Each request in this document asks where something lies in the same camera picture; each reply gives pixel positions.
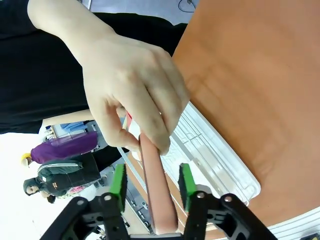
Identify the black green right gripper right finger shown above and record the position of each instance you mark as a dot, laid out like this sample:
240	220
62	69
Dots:
188	186

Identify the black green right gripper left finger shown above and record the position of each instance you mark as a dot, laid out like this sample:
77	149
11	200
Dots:
117	186

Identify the person in black clothes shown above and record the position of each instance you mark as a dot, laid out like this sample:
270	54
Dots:
37	82

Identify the bystander in black striped jacket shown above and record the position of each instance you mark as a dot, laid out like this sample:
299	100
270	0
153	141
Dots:
65	175

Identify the bystander in purple garment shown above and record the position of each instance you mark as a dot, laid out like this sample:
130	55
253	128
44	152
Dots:
65	147

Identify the blue fabric pile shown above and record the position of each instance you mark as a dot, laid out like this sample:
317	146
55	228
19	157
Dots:
73	125

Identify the person's left hand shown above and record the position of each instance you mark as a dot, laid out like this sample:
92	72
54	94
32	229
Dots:
125	80

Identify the person's right forearm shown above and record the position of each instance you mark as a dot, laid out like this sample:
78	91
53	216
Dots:
70	117

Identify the person's left forearm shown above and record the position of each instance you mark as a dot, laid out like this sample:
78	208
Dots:
67	27

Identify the white ribbed panel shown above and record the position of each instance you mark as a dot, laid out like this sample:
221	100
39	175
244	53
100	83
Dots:
297	223

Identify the white plastic tray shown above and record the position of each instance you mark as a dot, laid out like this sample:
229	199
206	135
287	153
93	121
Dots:
212	160

